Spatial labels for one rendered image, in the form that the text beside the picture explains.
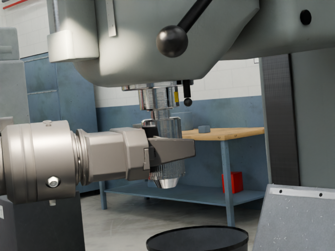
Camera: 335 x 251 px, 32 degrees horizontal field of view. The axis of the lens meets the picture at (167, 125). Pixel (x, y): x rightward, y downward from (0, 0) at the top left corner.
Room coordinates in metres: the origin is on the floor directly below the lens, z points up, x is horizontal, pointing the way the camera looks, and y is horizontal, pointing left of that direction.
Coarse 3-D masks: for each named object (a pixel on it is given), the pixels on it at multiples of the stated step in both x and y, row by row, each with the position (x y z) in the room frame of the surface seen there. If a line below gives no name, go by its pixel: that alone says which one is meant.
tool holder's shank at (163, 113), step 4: (168, 108) 0.69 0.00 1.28; (172, 108) 0.69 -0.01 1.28; (152, 112) 0.69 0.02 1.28; (156, 112) 0.69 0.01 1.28; (160, 112) 0.69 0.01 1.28; (164, 112) 0.69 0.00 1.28; (168, 112) 0.69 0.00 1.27; (152, 116) 0.69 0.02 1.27; (156, 116) 0.69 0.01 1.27; (160, 116) 0.69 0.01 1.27; (164, 116) 0.69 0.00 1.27; (168, 116) 0.69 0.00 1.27
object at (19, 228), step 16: (0, 208) 0.99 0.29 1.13; (16, 208) 0.94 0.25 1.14; (32, 208) 0.96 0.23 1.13; (48, 208) 0.97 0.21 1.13; (64, 208) 0.99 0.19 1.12; (80, 208) 1.00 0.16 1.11; (0, 224) 1.00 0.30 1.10; (16, 224) 0.94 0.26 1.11; (32, 224) 0.96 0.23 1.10; (48, 224) 0.97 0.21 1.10; (64, 224) 0.99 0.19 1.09; (80, 224) 1.00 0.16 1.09; (0, 240) 1.01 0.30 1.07; (16, 240) 0.94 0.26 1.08; (32, 240) 0.95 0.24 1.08; (48, 240) 0.97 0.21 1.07; (64, 240) 0.98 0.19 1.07; (80, 240) 1.00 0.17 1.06
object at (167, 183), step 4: (156, 180) 0.69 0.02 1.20; (160, 180) 0.68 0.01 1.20; (164, 180) 0.68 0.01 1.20; (168, 180) 0.68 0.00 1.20; (172, 180) 0.68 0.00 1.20; (176, 180) 0.69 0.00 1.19; (156, 184) 0.69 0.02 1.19; (160, 184) 0.69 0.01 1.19; (164, 184) 0.68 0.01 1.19; (168, 184) 0.68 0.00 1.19; (172, 184) 0.69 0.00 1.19
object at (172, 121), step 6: (144, 120) 0.69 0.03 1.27; (150, 120) 0.68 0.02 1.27; (156, 120) 0.68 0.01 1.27; (162, 120) 0.67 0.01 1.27; (168, 120) 0.68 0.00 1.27; (174, 120) 0.68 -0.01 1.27; (180, 120) 0.70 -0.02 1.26; (144, 126) 0.68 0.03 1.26; (150, 126) 0.68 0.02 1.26; (156, 126) 0.67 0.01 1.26; (162, 126) 0.67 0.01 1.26; (168, 126) 0.68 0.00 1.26
